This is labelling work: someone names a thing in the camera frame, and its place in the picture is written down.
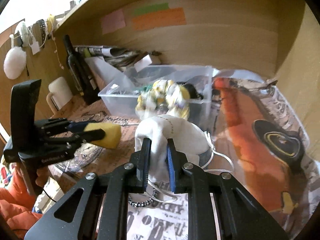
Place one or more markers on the white mug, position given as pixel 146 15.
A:
pixel 60 90

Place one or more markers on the white fluffy pompom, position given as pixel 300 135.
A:
pixel 14 63

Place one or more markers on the green paper strip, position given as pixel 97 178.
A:
pixel 150 8

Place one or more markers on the yellow sponge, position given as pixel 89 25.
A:
pixel 110 136

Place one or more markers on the white round hanging ornament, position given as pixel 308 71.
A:
pixel 23 32

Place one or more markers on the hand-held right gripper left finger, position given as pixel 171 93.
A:
pixel 147 160

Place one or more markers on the clear plastic box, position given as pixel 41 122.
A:
pixel 117 97

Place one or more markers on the small white box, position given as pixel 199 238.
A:
pixel 143 64

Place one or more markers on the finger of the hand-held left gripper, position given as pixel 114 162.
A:
pixel 78 127
pixel 95 135

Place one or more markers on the yellow and white scrunchie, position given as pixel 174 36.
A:
pixel 172 95

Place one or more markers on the dark glass bottle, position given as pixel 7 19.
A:
pixel 78 72

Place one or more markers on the pink paper note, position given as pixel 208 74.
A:
pixel 113 22

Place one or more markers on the person's left hand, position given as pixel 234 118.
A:
pixel 42 178

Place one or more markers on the white paper tag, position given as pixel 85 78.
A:
pixel 35 46

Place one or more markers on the pile of newspapers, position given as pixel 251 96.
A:
pixel 117 55

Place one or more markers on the round patterned plate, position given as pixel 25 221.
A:
pixel 80 160

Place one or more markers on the orange paper note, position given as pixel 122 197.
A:
pixel 160 18

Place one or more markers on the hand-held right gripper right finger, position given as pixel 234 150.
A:
pixel 172 165

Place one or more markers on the black cloth item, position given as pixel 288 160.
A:
pixel 195 90

